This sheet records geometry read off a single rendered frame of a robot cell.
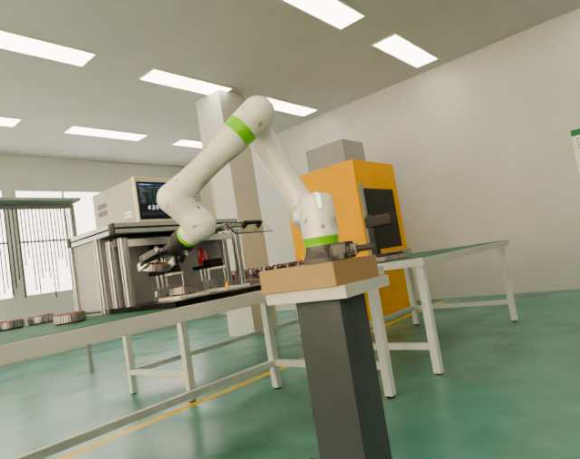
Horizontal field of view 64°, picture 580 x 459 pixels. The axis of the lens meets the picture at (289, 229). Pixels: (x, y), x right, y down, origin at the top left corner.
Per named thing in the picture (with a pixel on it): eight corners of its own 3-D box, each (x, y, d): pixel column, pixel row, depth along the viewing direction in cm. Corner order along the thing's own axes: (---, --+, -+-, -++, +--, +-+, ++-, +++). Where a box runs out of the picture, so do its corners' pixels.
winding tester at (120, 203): (217, 219, 231) (211, 179, 233) (139, 222, 198) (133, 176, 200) (172, 232, 257) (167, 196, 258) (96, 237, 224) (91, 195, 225)
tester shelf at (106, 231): (238, 227, 238) (237, 218, 238) (114, 233, 186) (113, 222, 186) (187, 239, 266) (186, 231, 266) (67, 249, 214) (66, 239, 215)
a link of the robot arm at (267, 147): (327, 223, 189) (259, 112, 189) (336, 219, 173) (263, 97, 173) (300, 239, 187) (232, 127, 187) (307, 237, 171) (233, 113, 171)
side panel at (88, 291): (111, 313, 196) (102, 239, 199) (105, 315, 194) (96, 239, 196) (82, 316, 214) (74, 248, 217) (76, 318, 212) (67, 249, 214)
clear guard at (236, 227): (272, 230, 219) (270, 219, 219) (236, 233, 201) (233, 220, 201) (228, 241, 240) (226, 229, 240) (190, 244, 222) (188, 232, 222)
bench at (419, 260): (524, 319, 425) (508, 239, 431) (444, 377, 285) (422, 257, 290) (413, 323, 496) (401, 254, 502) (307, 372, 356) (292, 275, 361)
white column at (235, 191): (279, 329, 626) (242, 95, 650) (255, 336, 591) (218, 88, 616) (253, 330, 658) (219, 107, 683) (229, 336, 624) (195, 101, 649)
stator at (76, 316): (72, 321, 179) (71, 311, 179) (93, 319, 175) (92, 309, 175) (46, 327, 169) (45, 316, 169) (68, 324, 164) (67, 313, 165)
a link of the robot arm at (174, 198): (249, 146, 159) (243, 150, 170) (225, 121, 157) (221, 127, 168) (174, 221, 154) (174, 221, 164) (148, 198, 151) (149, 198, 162)
